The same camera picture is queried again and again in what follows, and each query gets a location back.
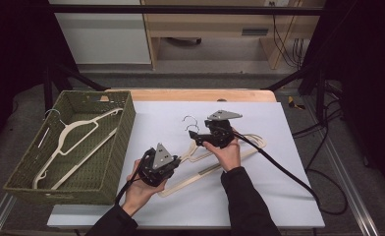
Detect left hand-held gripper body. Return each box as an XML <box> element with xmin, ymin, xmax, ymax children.
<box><xmin>137</xmin><ymin>142</ymin><xmax>182</xmax><ymax>188</ymax></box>

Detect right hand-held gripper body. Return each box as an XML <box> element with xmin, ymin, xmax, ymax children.
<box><xmin>193</xmin><ymin>109</ymin><xmax>244</xmax><ymax>149</ymax></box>

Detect beige plastic clothes hanger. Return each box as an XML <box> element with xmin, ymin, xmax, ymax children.
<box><xmin>182</xmin><ymin>114</ymin><xmax>268</xmax><ymax>165</ymax></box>
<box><xmin>157</xmin><ymin>123</ymin><xmax>268</xmax><ymax>199</ymax></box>
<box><xmin>31</xmin><ymin>107</ymin><xmax>125</xmax><ymax>192</ymax></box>

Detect green woven basket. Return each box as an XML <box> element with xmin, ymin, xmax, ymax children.
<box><xmin>3</xmin><ymin>89</ymin><xmax>137</xmax><ymax>207</ymax></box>

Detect person's right hand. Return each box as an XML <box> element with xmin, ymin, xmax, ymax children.
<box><xmin>202</xmin><ymin>137</ymin><xmax>243</xmax><ymax>173</ymax></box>

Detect person's left hand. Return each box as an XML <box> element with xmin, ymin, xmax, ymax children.
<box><xmin>120</xmin><ymin>158</ymin><xmax>168</xmax><ymax>217</ymax></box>

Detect yellow and black tool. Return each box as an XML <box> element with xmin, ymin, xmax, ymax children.
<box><xmin>287</xmin><ymin>95</ymin><xmax>306</xmax><ymax>111</ymax></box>

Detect white table mat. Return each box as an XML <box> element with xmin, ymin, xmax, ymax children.
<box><xmin>46</xmin><ymin>100</ymin><xmax>326</xmax><ymax>229</ymax></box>

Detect light wooden desk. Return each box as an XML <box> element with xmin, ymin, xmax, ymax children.
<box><xmin>140</xmin><ymin>0</ymin><xmax>326</xmax><ymax>71</ymax></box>

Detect white cabinet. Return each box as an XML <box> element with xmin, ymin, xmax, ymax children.
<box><xmin>48</xmin><ymin>0</ymin><xmax>152</xmax><ymax>66</ymax></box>

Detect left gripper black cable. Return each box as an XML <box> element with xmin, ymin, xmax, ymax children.
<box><xmin>114</xmin><ymin>150</ymin><xmax>153</xmax><ymax>207</ymax></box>

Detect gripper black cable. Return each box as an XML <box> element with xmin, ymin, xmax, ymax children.
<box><xmin>114</xmin><ymin>150</ymin><xmax>153</xmax><ymax>207</ymax></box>
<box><xmin>231</xmin><ymin>129</ymin><xmax>349</xmax><ymax>216</ymax></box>

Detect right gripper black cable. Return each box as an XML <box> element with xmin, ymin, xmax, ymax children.
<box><xmin>231</xmin><ymin>129</ymin><xmax>349</xmax><ymax>216</ymax></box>

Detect black slanted frame strut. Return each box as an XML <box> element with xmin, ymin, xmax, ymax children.
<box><xmin>42</xmin><ymin>62</ymin><xmax>110</xmax><ymax>116</ymax></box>
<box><xmin>262</xmin><ymin>61</ymin><xmax>326</xmax><ymax>123</ymax></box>

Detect hanging black cables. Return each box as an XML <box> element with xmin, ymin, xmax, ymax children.
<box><xmin>270</xmin><ymin>2</ymin><xmax>310</xmax><ymax>71</ymax></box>

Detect black floor cables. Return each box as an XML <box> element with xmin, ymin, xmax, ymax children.
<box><xmin>291</xmin><ymin>82</ymin><xmax>346</xmax><ymax>171</ymax></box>

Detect black horizontal frame bar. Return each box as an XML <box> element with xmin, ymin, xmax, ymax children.
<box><xmin>47</xmin><ymin>4</ymin><xmax>326</xmax><ymax>16</ymax></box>

